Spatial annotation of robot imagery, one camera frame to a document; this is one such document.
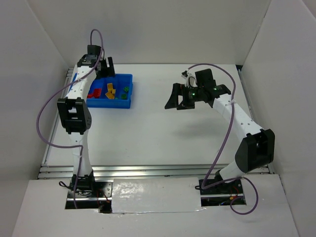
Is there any red long brick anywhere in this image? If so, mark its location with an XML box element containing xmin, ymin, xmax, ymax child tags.
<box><xmin>93</xmin><ymin>88</ymin><xmax>102</xmax><ymax>98</ymax></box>

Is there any yellow and green brick stack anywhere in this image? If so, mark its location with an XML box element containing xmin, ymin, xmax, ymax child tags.
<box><xmin>107</xmin><ymin>83</ymin><xmax>113</xmax><ymax>91</ymax></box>

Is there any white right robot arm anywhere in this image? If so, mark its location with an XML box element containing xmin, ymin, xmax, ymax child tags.
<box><xmin>165</xmin><ymin>83</ymin><xmax>275</xmax><ymax>190</ymax></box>

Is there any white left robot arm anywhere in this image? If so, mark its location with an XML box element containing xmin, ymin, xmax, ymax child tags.
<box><xmin>57</xmin><ymin>54</ymin><xmax>115</xmax><ymax>194</ymax></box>

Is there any blue divided plastic bin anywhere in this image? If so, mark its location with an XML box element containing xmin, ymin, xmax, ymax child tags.
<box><xmin>86</xmin><ymin>74</ymin><xmax>133</xmax><ymax>109</ymax></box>

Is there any silver foil tape sheet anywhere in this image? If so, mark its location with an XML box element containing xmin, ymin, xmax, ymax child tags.
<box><xmin>112</xmin><ymin>177</ymin><xmax>202</xmax><ymax>214</ymax></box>

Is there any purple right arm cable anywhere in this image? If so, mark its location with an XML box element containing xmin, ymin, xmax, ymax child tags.
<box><xmin>181</xmin><ymin>63</ymin><xmax>259</xmax><ymax>216</ymax></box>

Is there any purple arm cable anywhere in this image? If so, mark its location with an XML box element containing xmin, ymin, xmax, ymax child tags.
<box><xmin>181</xmin><ymin>63</ymin><xmax>259</xmax><ymax>216</ymax></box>
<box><xmin>36</xmin><ymin>29</ymin><xmax>105</xmax><ymax>209</ymax></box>

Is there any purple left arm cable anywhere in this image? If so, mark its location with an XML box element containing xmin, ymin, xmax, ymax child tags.
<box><xmin>36</xmin><ymin>29</ymin><xmax>105</xmax><ymax>209</ymax></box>

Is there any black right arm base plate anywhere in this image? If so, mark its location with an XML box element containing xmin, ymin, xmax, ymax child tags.
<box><xmin>195</xmin><ymin>179</ymin><xmax>243</xmax><ymax>197</ymax></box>

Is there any aluminium rail frame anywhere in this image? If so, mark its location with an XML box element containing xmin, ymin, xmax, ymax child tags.
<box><xmin>37</xmin><ymin>164</ymin><xmax>270</xmax><ymax>179</ymax></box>

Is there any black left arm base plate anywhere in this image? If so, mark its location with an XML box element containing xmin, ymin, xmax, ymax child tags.
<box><xmin>65</xmin><ymin>182</ymin><xmax>113</xmax><ymax>214</ymax></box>

